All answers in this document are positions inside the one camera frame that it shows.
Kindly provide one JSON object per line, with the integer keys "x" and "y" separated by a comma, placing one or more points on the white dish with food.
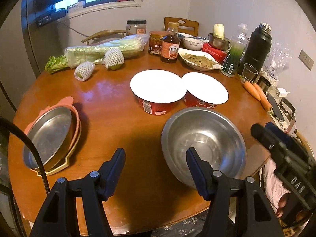
{"x": 199, "y": 60}

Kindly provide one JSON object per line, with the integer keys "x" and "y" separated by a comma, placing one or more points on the netted green pear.
{"x": 114, "y": 59}
{"x": 84, "y": 71}

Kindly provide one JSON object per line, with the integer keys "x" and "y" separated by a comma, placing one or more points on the black phone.
{"x": 276, "y": 111}

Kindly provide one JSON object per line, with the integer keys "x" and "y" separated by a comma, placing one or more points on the brown sauce bottle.
{"x": 170, "y": 44}

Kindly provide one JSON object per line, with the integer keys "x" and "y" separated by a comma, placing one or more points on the beige tray under plate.
{"x": 65, "y": 162}

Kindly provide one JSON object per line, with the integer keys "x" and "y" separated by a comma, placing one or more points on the green plastic bottle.
{"x": 238, "y": 44}

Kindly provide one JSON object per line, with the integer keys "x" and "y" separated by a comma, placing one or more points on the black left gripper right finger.
{"x": 237, "y": 207}

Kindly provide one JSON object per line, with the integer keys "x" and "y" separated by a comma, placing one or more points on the curved wooden chair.
{"x": 103, "y": 34}

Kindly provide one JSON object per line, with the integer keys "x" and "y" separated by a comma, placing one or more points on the left netted green pear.
{"x": 84, "y": 71}

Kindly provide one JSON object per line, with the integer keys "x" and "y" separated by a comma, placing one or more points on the right netted green pear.
{"x": 114, "y": 59}

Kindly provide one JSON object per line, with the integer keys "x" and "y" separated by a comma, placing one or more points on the black thermos flask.
{"x": 258, "y": 48}

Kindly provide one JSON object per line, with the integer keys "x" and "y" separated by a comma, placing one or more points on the celery bunch in plastic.
{"x": 130, "y": 46}

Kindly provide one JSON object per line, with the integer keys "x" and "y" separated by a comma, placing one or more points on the wall socket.
{"x": 306, "y": 59}

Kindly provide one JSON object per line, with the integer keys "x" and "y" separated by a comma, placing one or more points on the small steel cup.
{"x": 263, "y": 83}

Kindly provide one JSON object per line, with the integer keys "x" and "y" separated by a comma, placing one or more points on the steel plate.
{"x": 52, "y": 135}

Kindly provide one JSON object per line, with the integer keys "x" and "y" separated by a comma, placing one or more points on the right red noodle cup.
{"x": 203, "y": 91}

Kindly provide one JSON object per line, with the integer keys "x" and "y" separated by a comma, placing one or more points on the large steel bowl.
{"x": 215, "y": 138}

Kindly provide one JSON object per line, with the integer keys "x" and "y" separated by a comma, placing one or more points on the red box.
{"x": 217, "y": 54}

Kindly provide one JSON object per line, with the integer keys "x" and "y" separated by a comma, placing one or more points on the carrot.
{"x": 252, "y": 90}
{"x": 263, "y": 98}

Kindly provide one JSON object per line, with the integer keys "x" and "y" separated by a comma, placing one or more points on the red noodle cup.
{"x": 157, "y": 91}
{"x": 203, "y": 91}

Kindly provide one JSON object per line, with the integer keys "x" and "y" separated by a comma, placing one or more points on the wooden chair back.
{"x": 185, "y": 25}

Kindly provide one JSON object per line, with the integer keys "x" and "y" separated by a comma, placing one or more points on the white ceramic bowl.
{"x": 195, "y": 43}

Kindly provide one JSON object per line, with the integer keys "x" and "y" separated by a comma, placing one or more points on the chili sauce jar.
{"x": 155, "y": 42}

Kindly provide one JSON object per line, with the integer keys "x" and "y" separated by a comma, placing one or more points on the small steel bowl with vegetable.
{"x": 217, "y": 38}

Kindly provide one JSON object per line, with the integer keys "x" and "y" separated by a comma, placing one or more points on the left red noodle cup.
{"x": 157, "y": 91}

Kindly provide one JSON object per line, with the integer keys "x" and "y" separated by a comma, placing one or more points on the clear jar black lid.
{"x": 135, "y": 26}

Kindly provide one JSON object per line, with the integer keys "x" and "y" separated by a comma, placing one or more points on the glass cup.
{"x": 249, "y": 73}

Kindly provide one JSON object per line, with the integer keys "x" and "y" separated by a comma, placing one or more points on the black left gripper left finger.
{"x": 58, "y": 214}

